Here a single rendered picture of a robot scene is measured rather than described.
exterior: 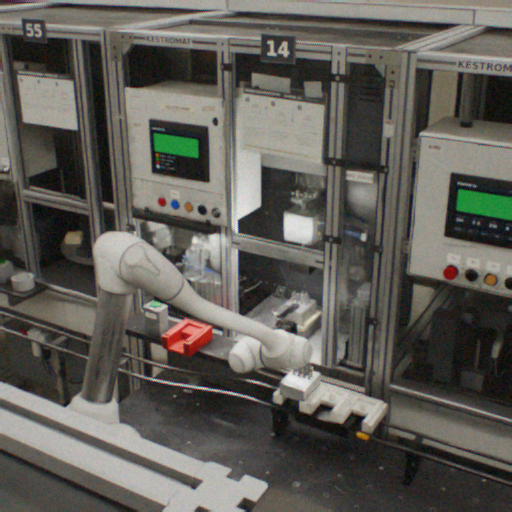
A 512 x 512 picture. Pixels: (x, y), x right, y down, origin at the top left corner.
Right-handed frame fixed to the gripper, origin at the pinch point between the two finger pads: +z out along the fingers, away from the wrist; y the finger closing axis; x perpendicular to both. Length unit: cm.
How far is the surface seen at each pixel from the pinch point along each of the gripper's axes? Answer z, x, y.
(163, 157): -17, 45, 60
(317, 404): -29.6, -25.3, -14.7
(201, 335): -24.6, 25.5, -4.4
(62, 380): -37, 89, -38
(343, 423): -32, -36, -17
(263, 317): 7.6, 17.2, -9.6
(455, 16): 65, -33, 105
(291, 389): -33.6, -17.3, -8.9
